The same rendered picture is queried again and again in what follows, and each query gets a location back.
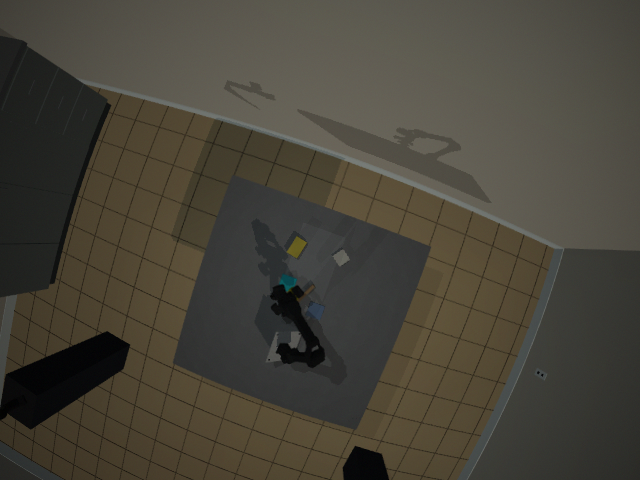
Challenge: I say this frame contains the olive yellow rectangular block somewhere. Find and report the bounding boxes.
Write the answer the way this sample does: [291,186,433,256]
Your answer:
[287,236,307,259]

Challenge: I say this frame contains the brown flat bar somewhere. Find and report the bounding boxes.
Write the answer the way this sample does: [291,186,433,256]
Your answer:
[297,284,315,303]

